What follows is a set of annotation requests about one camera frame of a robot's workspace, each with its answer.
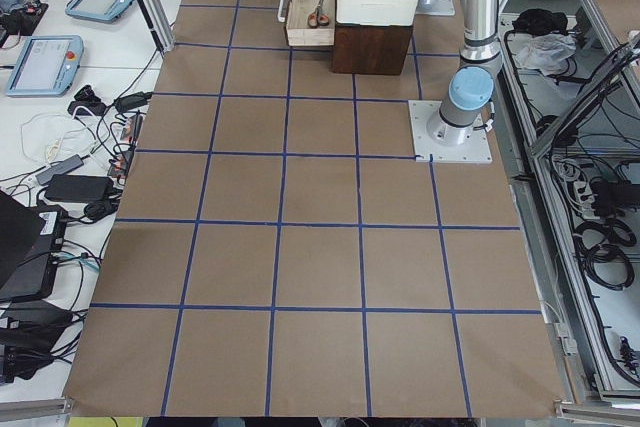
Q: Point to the wooden drawer with white handle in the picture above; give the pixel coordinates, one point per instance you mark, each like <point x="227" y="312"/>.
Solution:
<point x="294" y="13"/>

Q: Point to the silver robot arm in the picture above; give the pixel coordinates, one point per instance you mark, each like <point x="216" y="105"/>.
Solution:
<point x="480" y="61"/>

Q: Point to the black power adapter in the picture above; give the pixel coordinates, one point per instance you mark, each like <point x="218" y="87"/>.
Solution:
<point x="78" y="188"/>

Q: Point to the crumpled white cloth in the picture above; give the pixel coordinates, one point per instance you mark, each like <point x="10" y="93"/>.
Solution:
<point x="546" y="53"/>

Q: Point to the dark wooden drawer cabinet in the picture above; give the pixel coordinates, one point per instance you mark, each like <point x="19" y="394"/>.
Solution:
<point x="370" y="50"/>

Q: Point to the near blue teach pendant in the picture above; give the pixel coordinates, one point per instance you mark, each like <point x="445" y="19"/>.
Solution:
<point x="46" y="66"/>

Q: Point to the orange grey handled scissors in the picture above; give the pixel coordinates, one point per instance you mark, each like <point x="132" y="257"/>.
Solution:
<point x="317" y="18"/>

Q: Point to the black laptop computer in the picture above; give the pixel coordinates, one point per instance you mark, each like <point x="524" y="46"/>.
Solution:
<point x="30" y="239"/>

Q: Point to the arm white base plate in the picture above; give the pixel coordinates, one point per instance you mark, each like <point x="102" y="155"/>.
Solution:
<point x="436" y="141"/>
<point x="438" y="8"/>

